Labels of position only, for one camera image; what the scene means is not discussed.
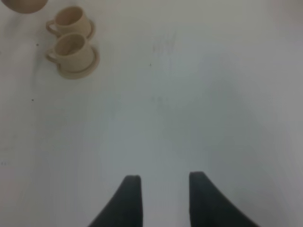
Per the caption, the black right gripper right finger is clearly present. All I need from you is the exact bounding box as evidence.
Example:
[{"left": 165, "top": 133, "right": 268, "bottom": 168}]
[{"left": 189, "top": 172, "right": 257, "bottom": 227}]

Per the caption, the near beige teacup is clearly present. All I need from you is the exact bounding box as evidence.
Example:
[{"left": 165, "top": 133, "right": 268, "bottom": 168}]
[{"left": 45, "top": 33, "right": 95, "bottom": 73}]

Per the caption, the beige ceramic teapot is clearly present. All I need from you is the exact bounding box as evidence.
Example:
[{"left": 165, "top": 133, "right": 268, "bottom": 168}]
[{"left": 1, "top": 0, "right": 48, "bottom": 14}]

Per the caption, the beige cup saucer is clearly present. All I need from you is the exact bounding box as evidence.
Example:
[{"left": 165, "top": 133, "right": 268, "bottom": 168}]
[
  {"left": 81, "top": 20, "right": 96, "bottom": 40},
  {"left": 56, "top": 47, "right": 100, "bottom": 79}
]

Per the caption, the beige teacup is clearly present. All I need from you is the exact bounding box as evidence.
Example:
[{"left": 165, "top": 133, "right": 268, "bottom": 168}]
[
  {"left": 45, "top": 6, "right": 89, "bottom": 37},
  {"left": 45, "top": 33, "right": 95, "bottom": 73}
]

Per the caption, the far beige teacup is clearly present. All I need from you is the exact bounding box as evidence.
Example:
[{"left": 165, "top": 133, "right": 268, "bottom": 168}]
[{"left": 45, "top": 6, "right": 89, "bottom": 37}]

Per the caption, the near beige cup saucer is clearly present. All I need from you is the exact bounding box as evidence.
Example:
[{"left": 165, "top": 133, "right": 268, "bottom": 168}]
[{"left": 56, "top": 47, "right": 100, "bottom": 79}]

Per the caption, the far beige cup saucer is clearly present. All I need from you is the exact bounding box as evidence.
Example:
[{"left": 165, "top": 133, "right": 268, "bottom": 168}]
[{"left": 81, "top": 20, "right": 96, "bottom": 40}]

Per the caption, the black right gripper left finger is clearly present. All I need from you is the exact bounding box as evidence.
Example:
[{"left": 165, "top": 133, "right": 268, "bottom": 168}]
[{"left": 90, "top": 175, "right": 143, "bottom": 227}]

